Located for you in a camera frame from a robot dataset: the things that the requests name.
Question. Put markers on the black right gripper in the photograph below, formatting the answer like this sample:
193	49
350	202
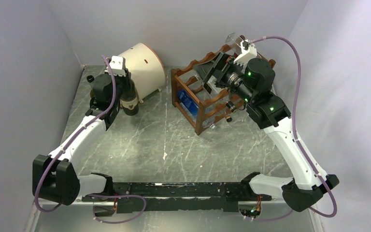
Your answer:
213	67

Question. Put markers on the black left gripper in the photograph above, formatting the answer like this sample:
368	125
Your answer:
122	77

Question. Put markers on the green wine bottle brown label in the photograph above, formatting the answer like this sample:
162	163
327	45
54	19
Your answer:
95	86

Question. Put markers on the green wine bottle white label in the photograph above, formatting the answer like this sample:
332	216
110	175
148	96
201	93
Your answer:
129	100

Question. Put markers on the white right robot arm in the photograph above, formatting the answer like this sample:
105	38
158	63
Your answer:
309	182

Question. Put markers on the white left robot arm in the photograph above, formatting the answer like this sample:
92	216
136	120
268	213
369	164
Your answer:
53	176

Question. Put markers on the brown wooden wine rack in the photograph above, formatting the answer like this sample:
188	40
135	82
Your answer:
187	79

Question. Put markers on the blue bottle in rack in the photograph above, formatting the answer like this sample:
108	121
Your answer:
187	103

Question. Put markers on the clear empty glass bottle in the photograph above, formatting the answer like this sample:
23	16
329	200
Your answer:
238	43

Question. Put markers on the clear bottle in lower rack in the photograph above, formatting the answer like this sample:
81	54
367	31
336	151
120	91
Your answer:
219	106

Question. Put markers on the cream cylindrical container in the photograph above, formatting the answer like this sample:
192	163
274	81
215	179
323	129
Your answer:
146	68

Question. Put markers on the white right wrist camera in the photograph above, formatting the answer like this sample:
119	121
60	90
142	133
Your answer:
248	52

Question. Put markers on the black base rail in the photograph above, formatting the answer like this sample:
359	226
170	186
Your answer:
135	196

